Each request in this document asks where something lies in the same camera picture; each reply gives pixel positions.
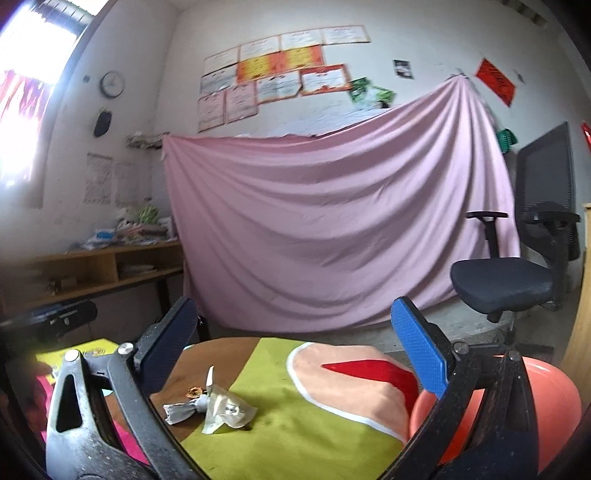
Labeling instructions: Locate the wire wall rack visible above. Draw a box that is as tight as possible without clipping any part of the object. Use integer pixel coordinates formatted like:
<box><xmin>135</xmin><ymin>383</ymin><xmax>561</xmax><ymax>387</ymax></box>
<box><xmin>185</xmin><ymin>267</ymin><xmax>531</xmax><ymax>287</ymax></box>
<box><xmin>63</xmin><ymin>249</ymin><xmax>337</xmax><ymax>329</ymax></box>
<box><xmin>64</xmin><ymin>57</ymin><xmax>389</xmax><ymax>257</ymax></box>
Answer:
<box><xmin>126</xmin><ymin>133</ymin><xmax>167</xmax><ymax>151</ymax></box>

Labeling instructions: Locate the wall calendar sheet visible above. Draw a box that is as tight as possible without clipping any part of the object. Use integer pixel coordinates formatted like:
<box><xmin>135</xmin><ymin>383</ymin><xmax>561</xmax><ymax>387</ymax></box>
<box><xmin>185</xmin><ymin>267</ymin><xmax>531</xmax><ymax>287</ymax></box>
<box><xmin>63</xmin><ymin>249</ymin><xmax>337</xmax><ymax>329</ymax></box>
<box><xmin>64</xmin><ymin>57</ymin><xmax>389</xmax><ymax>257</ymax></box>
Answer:
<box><xmin>83</xmin><ymin>154</ymin><xmax>114</xmax><ymax>205</ymax></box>
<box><xmin>113</xmin><ymin>161</ymin><xmax>138</xmax><ymax>208</ymax></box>

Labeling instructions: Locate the yellow book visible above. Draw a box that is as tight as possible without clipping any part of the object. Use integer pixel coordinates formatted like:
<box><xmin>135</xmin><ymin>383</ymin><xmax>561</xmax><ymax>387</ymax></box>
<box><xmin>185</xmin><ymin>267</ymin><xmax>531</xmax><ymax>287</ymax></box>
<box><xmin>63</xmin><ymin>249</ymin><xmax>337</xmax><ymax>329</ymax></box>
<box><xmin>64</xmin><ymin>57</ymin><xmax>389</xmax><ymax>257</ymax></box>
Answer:
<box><xmin>36</xmin><ymin>337</ymin><xmax>118</xmax><ymax>377</ymax></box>

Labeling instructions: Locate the red diamond paper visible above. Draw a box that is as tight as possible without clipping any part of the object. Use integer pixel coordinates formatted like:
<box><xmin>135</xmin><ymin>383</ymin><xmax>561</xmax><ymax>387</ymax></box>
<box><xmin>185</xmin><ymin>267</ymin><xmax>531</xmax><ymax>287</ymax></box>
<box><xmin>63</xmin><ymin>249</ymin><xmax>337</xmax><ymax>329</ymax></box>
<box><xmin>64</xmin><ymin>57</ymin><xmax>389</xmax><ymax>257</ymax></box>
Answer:
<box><xmin>475</xmin><ymin>58</ymin><xmax>515</xmax><ymax>107</ymax></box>

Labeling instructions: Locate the pile of papers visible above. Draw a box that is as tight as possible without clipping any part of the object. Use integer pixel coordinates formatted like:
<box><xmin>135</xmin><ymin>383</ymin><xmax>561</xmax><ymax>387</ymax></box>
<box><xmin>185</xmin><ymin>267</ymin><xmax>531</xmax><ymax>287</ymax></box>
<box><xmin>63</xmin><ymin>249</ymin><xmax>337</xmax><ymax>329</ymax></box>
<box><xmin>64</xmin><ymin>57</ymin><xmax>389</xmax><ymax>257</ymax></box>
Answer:
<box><xmin>81</xmin><ymin>222</ymin><xmax>178</xmax><ymax>250</ymax></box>

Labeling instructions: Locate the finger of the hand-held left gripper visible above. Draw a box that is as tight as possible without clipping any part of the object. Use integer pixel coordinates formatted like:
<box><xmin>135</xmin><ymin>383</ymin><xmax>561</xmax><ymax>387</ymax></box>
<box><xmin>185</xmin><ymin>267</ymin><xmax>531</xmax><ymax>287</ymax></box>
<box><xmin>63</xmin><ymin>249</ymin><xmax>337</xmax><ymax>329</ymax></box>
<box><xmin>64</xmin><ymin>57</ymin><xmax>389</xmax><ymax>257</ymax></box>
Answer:
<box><xmin>46</xmin><ymin>299</ymin><xmax>99</xmax><ymax>329</ymax></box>

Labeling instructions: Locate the group of wall certificates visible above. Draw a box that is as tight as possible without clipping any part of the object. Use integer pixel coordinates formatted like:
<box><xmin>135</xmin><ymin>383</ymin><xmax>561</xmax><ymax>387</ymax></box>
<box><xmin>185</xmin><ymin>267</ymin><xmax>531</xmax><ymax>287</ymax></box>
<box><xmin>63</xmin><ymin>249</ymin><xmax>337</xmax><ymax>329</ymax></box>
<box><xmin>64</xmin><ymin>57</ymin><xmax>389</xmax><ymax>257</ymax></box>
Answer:
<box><xmin>198</xmin><ymin>24</ymin><xmax>371</xmax><ymax>134</ymax></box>

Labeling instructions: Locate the wooden desk shelf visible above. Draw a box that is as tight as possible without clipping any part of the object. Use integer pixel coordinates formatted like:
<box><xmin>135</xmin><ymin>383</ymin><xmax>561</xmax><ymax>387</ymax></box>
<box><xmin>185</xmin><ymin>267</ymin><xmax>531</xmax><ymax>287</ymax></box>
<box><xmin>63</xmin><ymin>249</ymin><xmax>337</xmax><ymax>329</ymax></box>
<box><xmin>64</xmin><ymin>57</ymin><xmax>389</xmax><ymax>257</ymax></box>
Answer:
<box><xmin>0</xmin><ymin>240</ymin><xmax>185</xmax><ymax>315</ymax></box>

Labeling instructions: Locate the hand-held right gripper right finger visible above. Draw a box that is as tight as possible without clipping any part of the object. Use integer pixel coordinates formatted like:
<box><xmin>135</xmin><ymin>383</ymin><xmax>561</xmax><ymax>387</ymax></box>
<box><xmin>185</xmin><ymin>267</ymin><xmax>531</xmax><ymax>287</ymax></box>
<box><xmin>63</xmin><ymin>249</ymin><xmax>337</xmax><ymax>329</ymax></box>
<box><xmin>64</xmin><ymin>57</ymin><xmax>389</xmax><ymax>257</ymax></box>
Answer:
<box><xmin>381</xmin><ymin>296</ymin><xmax>540</xmax><ymax>480</ymax></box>

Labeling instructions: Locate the green landscape photo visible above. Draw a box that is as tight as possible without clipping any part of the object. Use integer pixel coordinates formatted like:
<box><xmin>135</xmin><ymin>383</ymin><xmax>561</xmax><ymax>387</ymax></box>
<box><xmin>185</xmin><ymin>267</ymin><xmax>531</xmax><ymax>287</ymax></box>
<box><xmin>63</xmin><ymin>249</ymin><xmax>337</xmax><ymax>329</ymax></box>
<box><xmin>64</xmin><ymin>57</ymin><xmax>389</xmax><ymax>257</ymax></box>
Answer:
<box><xmin>349</xmin><ymin>78</ymin><xmax>372</xmax><ymax>103</ymax></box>
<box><xmin>367</xmin><ymin>85</ymin><xmax>397</xmax><ymax>109</ymax></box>

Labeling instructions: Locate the stack of shelf booklets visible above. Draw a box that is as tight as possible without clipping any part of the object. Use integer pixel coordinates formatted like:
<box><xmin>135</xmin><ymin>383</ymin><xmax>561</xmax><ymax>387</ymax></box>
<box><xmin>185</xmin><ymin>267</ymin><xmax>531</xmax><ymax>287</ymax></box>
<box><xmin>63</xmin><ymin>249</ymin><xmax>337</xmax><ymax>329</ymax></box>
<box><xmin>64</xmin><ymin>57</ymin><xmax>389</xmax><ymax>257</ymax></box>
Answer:
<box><xmin>119</xmin><ymin>263</ymin><xmax>157</xmax><ymax>278</ymax></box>

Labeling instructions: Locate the grey twisted wrapper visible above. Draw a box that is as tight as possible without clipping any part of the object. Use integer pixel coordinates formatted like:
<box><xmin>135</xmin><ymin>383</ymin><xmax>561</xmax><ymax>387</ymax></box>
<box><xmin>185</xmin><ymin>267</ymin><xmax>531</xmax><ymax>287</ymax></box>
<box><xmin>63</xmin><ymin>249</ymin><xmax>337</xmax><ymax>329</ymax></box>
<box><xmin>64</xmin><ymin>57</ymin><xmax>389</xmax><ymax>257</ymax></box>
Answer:
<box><xmin>163</xmin><ymin>397</ymin><xmax>209</xmax><ymax>425</ymax></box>

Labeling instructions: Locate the salmon plastic bin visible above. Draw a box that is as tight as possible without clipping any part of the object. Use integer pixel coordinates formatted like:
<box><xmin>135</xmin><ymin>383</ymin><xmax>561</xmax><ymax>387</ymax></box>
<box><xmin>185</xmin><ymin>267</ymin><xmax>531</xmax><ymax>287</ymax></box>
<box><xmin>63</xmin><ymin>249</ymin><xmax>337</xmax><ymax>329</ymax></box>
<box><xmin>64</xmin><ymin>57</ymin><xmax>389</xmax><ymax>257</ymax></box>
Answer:
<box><xmin>409</xmin><ymin>355</ymin><xmax>583</xmax><ymax>472</ymax></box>

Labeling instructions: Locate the round wall clock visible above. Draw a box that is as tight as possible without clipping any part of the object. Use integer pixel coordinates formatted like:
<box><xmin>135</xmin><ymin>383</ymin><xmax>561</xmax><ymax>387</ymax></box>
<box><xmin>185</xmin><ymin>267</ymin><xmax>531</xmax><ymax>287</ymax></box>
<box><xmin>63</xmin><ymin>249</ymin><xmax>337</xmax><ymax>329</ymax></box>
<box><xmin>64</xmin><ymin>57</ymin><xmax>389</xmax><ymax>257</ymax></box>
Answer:
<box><xmin>100</xmin><ymin>71</ymin><xmax>125</xmax><ymax>99</ymax></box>

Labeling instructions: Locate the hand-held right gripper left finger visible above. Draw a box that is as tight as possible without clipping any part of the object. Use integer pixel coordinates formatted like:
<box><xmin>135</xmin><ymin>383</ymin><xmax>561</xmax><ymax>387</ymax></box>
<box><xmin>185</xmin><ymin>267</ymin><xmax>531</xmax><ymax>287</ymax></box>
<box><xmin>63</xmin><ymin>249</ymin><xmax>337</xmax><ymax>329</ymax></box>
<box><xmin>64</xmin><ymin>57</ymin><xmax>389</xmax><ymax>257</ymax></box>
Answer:
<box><xmin>45</xmin><ymin>296</ymin><xmax>208</xmax><ymax>480</ymax></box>

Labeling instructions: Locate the colourful patchwork blanket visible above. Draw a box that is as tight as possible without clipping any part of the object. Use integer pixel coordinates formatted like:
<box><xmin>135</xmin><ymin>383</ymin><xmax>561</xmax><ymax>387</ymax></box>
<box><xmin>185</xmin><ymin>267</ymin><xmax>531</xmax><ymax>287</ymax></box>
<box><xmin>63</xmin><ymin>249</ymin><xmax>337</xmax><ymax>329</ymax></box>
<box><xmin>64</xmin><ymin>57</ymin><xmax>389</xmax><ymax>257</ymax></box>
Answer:
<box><xmin>28</xmin><ymin>337</ymin><xmax>421</xmax><ymax>480</ymax></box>

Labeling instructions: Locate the pink hanging sheet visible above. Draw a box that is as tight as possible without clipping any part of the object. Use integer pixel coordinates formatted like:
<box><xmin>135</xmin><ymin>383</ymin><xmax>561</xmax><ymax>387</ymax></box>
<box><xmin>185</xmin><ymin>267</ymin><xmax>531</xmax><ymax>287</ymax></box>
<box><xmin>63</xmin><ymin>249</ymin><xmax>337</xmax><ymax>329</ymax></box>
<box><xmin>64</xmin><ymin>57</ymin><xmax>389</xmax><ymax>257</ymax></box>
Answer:
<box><xmin>163</xmin><ymin>76</ymin><xmax>522</xmax><ymax>334</ymax></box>

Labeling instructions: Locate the wooden cabinet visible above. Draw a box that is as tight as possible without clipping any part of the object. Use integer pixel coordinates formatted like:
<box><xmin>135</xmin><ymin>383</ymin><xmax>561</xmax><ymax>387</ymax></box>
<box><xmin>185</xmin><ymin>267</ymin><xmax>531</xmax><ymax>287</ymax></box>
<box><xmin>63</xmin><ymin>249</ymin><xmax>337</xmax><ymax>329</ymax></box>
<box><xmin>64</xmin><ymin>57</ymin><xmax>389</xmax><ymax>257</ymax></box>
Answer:
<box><xmin>561</xmin><ymin>203</ymin><xmax>591</xmax><ymax>379</ymax></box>

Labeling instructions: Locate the clear plastic wrapper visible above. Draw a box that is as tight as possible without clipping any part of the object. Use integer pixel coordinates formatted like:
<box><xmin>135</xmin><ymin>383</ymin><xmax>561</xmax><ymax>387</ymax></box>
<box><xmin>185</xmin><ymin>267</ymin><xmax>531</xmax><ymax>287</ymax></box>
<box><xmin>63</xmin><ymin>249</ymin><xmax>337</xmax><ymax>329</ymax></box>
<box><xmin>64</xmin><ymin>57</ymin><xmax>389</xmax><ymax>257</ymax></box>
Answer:
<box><xmin>202</xmin><ymin>366</ymin><xmax>258</xmax><ymax>435</ymax></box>

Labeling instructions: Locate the black office chair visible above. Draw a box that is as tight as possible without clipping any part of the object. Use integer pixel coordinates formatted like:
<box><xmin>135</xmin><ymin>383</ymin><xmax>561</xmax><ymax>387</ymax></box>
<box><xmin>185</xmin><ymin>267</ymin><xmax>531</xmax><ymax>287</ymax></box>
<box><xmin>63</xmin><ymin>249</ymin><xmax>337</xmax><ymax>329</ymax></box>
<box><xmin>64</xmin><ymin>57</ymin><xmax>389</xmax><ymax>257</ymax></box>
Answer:
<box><xmin>450</xmin><ymin>121</ymin><xmax>581</xmax><ymax>356</ymax></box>

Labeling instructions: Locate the red window decoration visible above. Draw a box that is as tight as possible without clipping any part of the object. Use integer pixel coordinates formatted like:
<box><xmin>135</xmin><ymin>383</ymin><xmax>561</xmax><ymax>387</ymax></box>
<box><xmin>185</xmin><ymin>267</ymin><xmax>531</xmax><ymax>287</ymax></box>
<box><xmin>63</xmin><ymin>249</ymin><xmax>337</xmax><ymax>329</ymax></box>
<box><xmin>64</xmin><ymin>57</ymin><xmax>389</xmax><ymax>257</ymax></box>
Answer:
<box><xmin>0</xmin><ymin>69</ymin><xmax>51</xmax><ymax>121</ymax></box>

